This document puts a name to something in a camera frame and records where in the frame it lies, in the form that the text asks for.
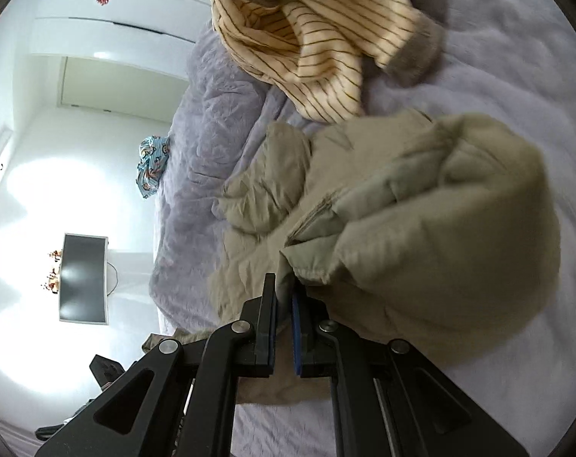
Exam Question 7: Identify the white door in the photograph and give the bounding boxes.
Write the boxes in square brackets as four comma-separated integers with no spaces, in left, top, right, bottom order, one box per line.
[57,54,191,122]

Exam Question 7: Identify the wall television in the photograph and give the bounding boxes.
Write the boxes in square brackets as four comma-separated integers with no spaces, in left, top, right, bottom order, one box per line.
[58,233,110,325]

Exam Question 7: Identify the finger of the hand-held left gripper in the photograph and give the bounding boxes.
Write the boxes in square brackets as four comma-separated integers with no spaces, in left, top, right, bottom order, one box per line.
[89,353,129,391]

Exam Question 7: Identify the blue patterned cloth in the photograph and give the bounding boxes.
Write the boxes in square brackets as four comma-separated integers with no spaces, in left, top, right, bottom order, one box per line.
[136,136,171,200]

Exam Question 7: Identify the striped beige fleece robe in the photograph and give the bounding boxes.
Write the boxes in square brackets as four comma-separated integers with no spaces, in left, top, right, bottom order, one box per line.
[211,0,448,123]

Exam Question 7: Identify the television cable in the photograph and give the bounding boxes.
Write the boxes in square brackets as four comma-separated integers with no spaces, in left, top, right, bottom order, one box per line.
[104,259,120,296]

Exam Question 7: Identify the white wardrobe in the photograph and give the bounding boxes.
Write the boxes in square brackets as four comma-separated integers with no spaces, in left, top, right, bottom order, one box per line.
[33,0,212,60]

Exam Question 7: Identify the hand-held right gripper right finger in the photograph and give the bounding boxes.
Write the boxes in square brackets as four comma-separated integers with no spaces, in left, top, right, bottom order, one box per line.
[292,288,531,457]

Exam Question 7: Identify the small figurine ornaments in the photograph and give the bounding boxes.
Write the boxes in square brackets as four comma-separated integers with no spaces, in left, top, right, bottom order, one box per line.
[39,248,64,293]

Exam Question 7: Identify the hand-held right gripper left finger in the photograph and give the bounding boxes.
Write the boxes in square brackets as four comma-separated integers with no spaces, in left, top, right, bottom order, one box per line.
[33,273,279,457]

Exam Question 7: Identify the khaki puffer jacket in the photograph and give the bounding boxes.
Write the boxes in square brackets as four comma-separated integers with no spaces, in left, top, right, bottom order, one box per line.
[142,109,562,407]

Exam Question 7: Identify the purple plush blanket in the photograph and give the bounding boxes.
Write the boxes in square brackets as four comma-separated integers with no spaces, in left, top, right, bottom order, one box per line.
[149,0,576,457]

